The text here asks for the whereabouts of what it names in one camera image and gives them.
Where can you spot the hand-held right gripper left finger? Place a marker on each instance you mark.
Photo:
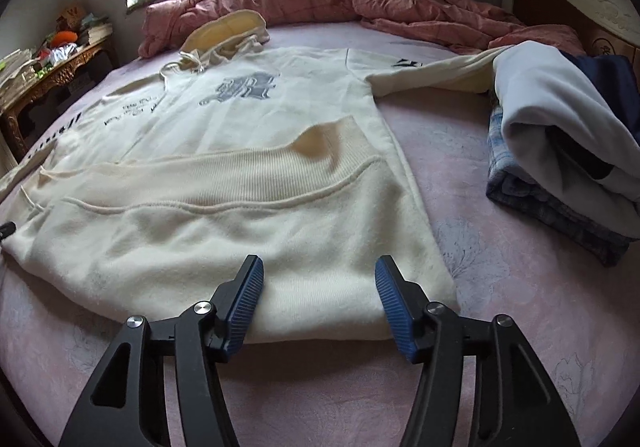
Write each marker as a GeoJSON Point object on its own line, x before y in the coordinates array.
{"type": "Point", "coordinates": [245, 297]}

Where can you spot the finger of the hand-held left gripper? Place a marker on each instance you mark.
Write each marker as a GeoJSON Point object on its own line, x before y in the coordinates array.
{"type": "Point", "coordinates": [7, 228]}

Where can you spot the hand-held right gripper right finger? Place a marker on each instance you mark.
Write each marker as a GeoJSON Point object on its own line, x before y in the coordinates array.
{"type": "Point", "coordinates": [395, 307]}

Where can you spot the cream hoodie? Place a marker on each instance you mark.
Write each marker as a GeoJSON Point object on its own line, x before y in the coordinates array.
{"type": "Point", "coordinates": [225, 207]}

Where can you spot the folded clothes pile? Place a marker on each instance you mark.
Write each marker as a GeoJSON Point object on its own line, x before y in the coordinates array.
{"type": "Point", "coordinates": [540, 92]}

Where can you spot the ornate wooden table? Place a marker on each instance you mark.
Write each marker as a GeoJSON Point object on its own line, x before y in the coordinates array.
{"type": "Point", "coordinates": [50, 77]}

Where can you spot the stack of papers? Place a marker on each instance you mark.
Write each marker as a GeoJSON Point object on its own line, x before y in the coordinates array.
{"type": "Point", "coordinates": [15, 67]}

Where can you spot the plaid garment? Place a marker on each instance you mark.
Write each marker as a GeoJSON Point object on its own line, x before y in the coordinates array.
{"type": "Point", "coordinates": [530, 202]}

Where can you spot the crumpled plastic bag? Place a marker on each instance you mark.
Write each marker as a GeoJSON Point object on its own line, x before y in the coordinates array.
{"type": "Point", "coordinates": [62, 54]}

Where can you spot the orange plush toy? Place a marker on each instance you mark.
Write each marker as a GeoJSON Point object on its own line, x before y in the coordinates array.
{"type": "Point", "coordinates": [65, 37]}

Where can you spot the stack of books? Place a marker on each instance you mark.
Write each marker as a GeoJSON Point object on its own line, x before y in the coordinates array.
{"type": "Point", "coordinates": [100, 32]}

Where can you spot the brown paper bag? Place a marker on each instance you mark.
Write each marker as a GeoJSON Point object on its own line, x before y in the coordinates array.
{"type": "Point", "coordinates": [72, 16]}

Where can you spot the pink quilt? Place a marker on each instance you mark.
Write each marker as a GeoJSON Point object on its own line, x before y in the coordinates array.
{"type": "Point", "coordinates": [400, 7]}

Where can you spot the navy garment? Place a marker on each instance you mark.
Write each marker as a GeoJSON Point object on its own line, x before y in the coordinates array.
{"type": "Point", "coordinates": [615, 87]}

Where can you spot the wooden headboard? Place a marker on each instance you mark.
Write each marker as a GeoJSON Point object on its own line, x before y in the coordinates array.
{"type": "Point", "coordinates": [590, 22]}

